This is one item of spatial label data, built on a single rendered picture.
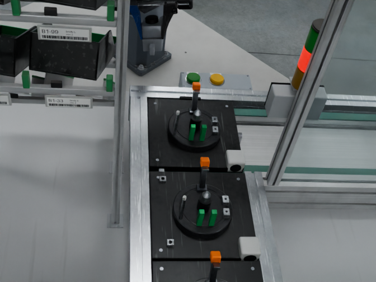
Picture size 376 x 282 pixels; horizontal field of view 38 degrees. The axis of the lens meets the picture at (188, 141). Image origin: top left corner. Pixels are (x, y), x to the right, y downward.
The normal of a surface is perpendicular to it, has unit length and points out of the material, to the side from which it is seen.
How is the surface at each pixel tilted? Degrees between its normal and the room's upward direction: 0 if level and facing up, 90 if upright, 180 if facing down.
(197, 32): 0
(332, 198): 90
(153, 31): 77
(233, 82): 0
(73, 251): 0
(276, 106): 90
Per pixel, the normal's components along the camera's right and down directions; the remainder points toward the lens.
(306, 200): 0.07, 0.75
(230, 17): 0.12, -0.66
